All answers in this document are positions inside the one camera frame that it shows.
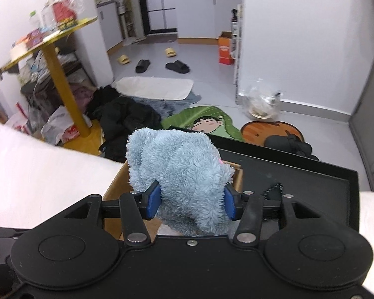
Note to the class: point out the white kitchen cabinet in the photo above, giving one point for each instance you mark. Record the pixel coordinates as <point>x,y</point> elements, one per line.
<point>203,20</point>

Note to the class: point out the green leaf cartoon rug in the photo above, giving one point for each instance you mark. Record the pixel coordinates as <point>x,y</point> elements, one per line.
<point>206,119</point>

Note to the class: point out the orange round rug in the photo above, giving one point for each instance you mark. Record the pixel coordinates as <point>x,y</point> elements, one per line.
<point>256,132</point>

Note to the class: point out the round yellow table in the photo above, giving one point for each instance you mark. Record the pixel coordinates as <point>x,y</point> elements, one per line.
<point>56,72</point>

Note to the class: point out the yellow slipper near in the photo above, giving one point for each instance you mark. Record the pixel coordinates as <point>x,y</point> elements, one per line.
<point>123,60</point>

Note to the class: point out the black slipper left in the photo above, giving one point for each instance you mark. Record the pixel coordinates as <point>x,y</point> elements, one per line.
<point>142,66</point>

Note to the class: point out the orange cardboard box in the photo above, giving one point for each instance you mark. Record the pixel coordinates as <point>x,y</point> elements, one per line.
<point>225,48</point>

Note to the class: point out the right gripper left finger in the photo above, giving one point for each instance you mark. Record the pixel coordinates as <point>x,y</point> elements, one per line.
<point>135,209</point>

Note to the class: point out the fluffy blue-grey plush cloth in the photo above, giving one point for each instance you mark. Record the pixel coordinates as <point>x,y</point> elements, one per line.
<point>191,176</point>

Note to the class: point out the yellow slipper far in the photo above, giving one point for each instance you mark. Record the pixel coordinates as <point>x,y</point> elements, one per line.
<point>170,52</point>

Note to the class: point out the red box on table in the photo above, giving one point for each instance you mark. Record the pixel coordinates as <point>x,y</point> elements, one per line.
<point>64,14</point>

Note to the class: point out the white floor mat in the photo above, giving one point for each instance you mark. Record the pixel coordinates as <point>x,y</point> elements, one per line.
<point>154,88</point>

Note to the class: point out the black shoes on rug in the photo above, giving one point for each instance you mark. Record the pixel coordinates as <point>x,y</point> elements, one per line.
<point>291,144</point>

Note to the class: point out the yellow slipper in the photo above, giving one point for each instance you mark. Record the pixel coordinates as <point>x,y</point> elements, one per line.
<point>170,52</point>
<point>123,60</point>

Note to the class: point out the clear plastic bag with bowl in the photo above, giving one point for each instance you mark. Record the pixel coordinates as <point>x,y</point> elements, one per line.
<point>261,101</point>

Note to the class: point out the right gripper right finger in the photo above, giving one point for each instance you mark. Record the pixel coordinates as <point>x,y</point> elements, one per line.
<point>251,210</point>

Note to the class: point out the white plastic bag on floor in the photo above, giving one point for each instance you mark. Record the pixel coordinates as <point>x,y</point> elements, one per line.
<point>59,128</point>

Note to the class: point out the pile of black clothes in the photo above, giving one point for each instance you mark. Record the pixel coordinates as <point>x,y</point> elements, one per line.
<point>119,116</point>

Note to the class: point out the black slipper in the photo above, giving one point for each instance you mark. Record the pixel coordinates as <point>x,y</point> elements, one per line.
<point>142,66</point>
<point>177,66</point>

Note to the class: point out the black slipper right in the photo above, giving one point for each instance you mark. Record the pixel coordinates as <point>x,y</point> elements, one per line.
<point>177,66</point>

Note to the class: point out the black tray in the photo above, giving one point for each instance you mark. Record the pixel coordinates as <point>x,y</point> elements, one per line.
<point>328,188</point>

